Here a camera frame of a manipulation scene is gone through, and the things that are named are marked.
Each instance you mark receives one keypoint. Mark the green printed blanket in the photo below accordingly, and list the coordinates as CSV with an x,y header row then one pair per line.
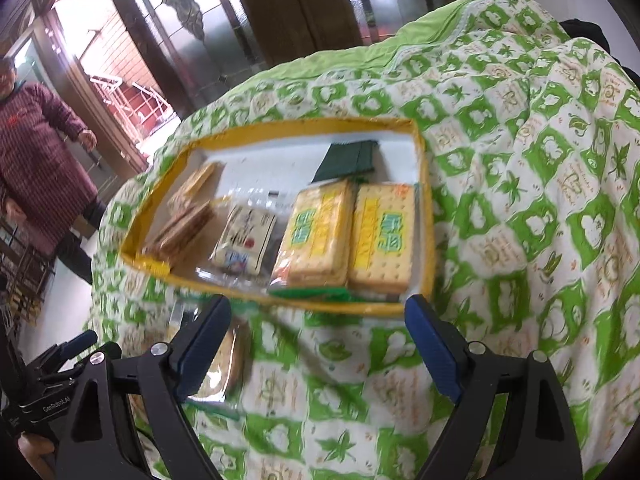
x,y
525,210

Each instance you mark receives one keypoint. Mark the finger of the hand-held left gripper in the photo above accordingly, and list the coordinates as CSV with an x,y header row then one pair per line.
x,y
80,341
110,351

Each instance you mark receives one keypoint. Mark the yellow label cracker packet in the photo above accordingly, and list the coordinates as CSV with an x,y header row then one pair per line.
x,y
312,235
382,232

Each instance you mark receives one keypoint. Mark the person's left hand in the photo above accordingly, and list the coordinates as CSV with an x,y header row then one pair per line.
x,y
35,455

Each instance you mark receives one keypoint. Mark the white metal railing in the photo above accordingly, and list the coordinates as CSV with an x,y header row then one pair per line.
x,y
132,102

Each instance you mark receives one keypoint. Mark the brown wooden door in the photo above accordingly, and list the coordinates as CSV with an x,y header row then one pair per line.
x,y
310,0

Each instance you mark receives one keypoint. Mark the dark wooden chair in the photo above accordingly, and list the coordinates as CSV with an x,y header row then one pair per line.
x,y
22,275

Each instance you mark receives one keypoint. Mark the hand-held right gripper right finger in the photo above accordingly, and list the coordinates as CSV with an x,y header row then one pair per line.
x,y
435,350

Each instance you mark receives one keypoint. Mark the clear cracker packet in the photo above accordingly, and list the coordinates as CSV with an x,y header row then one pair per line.
x,y
222,365

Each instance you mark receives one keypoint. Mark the brown wafer packet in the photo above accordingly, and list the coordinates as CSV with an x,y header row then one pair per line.
x,y
182,232
195,185

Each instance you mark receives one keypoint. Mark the clear packet dark snack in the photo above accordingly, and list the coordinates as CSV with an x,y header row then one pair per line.
x,y
245,235

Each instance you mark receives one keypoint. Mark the leaded glass door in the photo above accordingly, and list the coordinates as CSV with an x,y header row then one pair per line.
x,y
200,10

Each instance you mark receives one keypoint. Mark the white foam box yellow tape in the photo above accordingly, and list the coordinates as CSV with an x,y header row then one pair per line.
x,y
280,152

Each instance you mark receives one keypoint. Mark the dark cloth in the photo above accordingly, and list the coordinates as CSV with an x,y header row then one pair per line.
x,y
590,37

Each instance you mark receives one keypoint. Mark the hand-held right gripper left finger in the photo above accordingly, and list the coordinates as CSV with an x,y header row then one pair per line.
x,y
200,345

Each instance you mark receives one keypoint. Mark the dark green snack packet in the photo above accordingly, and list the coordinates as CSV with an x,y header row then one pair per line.
x,y
345,160

